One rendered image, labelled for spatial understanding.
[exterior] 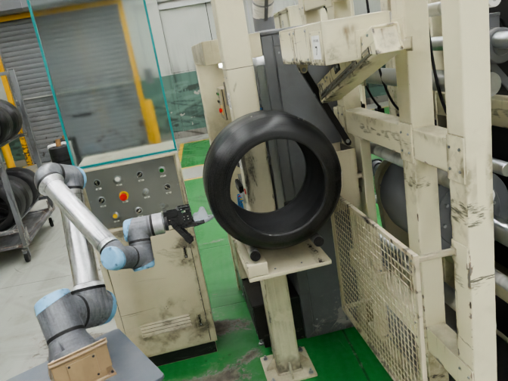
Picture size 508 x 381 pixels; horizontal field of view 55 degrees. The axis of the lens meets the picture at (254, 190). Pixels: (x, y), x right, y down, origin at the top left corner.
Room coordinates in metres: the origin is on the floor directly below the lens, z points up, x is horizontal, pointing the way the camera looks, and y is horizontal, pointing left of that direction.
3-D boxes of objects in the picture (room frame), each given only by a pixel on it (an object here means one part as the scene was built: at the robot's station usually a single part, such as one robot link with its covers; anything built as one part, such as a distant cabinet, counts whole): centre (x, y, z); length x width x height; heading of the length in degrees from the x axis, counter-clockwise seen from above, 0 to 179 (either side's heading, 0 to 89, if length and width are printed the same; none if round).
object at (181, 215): (1.95, 0.33, 1.10); 0.12 x 0.08 x 0.09; 97
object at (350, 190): (2.35, -0.42, 1.05); 0.20 x 0.15 x 0.30; 8
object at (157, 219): (1.94, 0.42, 1.10); 0.10 x 0.05 x 0.09; 7
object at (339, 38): (2.00, -0.39, 1.71); 0.61 x 0.25 x 0.15; 8
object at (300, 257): (2.08, -0.08, 0.80); 0.37 x 0.36 x 0.02; 98
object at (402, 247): (1.90, -0.43, 0.65); 0.90 x 0.02 x 0.70; 8
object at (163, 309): (2.74, 0.67, 0.63); 0.56 x 0.41 x 1.27; 98
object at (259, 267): (2.06, 0.06, 0.84); 0.36 x 0.09 x 0.06; 8
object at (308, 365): (2.33, -0.02, 0.02); 0.27 x 0.27 x 0.04; 8
